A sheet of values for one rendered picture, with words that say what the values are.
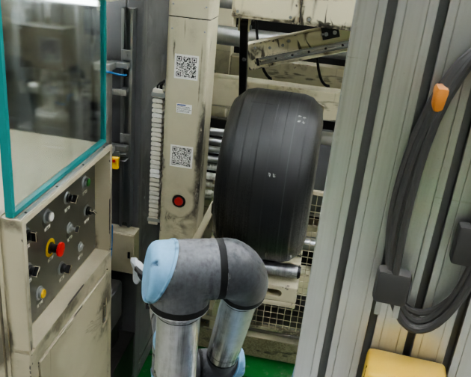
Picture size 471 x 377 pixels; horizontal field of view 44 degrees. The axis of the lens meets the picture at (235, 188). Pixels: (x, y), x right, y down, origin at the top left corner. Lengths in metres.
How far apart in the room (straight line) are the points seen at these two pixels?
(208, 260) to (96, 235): 0.95
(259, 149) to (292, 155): 0.10
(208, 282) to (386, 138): 0.55
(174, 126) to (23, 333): 0.77
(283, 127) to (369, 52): 1.13
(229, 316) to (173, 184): 0.80
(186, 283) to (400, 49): 0.62
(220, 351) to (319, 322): 0.65
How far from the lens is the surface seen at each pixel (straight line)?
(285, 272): 1.90
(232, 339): 1.27
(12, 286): 1.47
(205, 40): 1.76
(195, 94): 1.80
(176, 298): 1.06
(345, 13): 1.97
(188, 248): 1.05
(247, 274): 1.07
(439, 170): 0.61
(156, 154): 1.91
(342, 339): 0.71
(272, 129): 1.69
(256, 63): 2.16
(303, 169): 1.66
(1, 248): 1.43
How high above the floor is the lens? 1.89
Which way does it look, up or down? 24 degrees down
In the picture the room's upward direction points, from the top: 6 degrees clockwise
